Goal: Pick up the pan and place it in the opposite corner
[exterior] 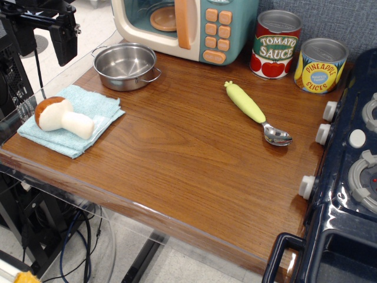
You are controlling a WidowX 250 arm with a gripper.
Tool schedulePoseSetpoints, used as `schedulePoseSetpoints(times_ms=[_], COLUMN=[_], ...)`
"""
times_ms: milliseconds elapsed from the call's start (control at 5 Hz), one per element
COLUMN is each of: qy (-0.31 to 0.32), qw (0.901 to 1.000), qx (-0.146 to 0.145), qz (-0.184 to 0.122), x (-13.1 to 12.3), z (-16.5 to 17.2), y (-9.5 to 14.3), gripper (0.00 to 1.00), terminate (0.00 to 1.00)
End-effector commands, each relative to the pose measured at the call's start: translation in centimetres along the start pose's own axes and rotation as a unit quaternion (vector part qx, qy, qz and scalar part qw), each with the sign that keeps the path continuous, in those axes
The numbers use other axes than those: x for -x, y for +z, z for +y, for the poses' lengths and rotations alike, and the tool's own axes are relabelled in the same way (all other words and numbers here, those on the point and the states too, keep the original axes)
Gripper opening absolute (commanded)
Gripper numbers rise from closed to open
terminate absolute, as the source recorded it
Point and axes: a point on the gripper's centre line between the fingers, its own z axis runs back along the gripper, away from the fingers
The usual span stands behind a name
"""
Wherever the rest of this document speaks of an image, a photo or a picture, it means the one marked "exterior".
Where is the black floor cable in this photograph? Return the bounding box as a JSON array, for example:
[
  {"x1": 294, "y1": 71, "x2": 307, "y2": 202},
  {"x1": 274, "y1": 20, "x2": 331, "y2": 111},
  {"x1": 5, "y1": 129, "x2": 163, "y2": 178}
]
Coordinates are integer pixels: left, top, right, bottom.
[{"x1": 42, "y1": 206, "x2": 104, "y2": 283}]

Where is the toy microwave teal cream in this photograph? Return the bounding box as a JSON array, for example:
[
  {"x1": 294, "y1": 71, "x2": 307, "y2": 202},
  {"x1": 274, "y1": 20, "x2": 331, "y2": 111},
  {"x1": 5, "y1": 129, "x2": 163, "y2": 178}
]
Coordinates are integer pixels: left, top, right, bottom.
[{"x1": 111, "y1": 1, "x2": 259, "y2": 65}]

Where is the black table leg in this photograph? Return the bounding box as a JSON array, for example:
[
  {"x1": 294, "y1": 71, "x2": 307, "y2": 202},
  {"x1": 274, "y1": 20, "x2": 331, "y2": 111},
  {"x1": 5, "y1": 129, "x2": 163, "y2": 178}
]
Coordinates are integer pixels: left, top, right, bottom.
[{"x1": 121, "y1": 232, "x2": 166, "y2": 283}]

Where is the plush mushroom toy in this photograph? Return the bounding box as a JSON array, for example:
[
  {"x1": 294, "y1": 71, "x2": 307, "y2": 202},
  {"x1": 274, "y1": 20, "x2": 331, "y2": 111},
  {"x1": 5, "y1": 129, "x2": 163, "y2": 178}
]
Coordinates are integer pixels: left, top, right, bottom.
[{"x1": 35, "y1": 97, "x2": 95, "y2": 140}]

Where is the tomato sauce can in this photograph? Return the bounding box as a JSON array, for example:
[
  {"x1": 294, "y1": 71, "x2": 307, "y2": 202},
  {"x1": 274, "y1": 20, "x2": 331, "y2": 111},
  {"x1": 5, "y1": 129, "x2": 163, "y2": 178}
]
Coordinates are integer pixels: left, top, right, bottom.
[{"x1": 250, "y1": 9, "x2": 303, "y2": 79}]

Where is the green handled metal spoon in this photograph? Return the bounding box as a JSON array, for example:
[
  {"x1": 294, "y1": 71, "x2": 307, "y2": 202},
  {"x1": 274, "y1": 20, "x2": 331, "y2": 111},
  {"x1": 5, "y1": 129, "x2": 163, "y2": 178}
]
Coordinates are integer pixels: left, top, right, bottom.
[{"x1": 224, "y1": 81, "x2": 293, "y2": 146}]

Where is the stainless steel pan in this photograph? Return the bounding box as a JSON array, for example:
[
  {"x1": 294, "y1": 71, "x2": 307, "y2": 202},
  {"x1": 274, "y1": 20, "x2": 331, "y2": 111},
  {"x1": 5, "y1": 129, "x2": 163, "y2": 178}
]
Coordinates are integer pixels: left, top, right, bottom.
[{"x1": 91, "y1": 42, "x2": 161, "y2": 91}]

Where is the light blue folded cloth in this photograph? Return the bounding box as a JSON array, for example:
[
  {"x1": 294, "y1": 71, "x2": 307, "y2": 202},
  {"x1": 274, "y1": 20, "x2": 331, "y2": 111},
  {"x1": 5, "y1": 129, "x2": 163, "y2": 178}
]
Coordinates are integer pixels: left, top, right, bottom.
[{"x1": 18, "y1": 85, "x2": 125, "y2": 159}]

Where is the pineapple slices can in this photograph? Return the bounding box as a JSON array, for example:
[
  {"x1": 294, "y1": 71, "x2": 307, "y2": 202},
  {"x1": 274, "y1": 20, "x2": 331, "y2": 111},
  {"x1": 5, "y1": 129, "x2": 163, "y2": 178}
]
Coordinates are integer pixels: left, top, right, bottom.
[{"x1": 294, "y1": 38, "x2": 349, "y2": 94}]

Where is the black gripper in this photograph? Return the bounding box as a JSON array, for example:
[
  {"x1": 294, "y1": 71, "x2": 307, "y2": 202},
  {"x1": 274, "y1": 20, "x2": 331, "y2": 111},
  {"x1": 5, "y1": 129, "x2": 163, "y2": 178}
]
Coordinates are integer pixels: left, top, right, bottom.
[{"x1": 1, "y1": 1, "x2": 81, "y2": 67}]

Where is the blue floor cable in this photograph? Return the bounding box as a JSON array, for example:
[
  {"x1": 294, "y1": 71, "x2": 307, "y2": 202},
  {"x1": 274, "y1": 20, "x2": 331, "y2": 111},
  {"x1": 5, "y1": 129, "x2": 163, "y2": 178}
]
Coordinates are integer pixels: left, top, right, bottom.
[{"x1": 59, "y1": 210, "x2": 92, "y2": 283}]

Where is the dark blue toy stove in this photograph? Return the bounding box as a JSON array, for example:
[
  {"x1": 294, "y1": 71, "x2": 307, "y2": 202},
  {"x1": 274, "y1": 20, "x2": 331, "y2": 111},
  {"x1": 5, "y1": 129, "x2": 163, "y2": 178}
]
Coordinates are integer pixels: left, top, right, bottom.
[{"x1": 263, "y1": 49, "x2": 376, "y2": 282}]

